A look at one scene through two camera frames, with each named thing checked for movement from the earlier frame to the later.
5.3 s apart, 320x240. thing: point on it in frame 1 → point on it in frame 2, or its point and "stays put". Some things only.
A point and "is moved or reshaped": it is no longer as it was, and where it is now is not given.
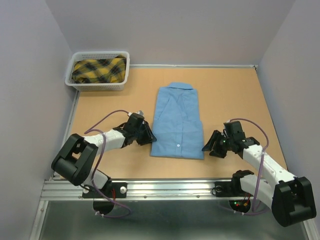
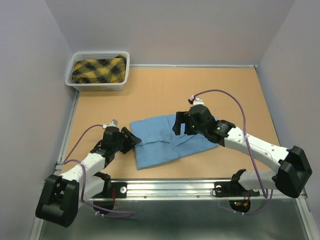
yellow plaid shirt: (110, 70) stays put
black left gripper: (149, 136) → (134, 140)
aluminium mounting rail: (141, 189) stays put
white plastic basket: (96, 87) stays put
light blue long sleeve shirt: (179, 132) is moved or reshaped
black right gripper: (216, 151) → (183, 117)
